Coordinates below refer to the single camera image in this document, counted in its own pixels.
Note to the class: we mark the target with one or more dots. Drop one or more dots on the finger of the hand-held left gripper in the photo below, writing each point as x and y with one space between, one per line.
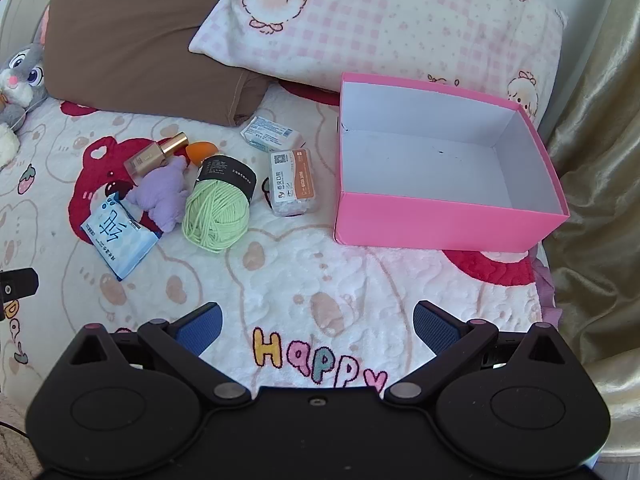
20 284

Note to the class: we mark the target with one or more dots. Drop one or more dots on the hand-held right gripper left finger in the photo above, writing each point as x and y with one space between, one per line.
202 329

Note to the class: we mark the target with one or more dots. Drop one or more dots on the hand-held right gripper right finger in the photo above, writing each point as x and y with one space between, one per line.
434 330

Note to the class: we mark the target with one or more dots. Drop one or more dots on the blue tissue packet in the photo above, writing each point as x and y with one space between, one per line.
117 240

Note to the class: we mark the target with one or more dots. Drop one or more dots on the pink cardboard box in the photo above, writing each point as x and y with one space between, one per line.
430 222

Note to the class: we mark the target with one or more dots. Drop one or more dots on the green yarn ball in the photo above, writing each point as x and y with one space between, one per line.
215 215

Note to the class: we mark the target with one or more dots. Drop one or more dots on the purple plush toy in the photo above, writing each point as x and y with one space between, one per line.
162 195

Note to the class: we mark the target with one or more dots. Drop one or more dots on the orange label cotton pack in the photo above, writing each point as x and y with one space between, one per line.
292 182

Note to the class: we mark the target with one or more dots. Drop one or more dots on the gold capped foundation bottle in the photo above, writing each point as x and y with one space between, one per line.
147 162

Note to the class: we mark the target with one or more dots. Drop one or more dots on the orange makeup sponge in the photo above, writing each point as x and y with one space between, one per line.
199 151

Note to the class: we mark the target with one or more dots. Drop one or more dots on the white wipe packet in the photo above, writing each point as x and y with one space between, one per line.
270 132

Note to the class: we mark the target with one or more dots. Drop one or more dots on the bear printed plush blanket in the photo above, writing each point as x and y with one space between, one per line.
300 270

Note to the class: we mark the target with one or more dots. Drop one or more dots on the grey rabbit plush toy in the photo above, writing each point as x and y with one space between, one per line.
22 67

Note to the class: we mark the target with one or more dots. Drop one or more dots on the gold curtain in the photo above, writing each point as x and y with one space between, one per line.
595 160

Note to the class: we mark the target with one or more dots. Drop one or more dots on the beige headboard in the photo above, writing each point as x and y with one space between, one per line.
20 15

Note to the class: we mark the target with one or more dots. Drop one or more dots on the brown pillow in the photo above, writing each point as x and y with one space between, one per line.
140 35

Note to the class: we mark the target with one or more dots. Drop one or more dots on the pink checked cartoon pillow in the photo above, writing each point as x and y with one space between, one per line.
375 25

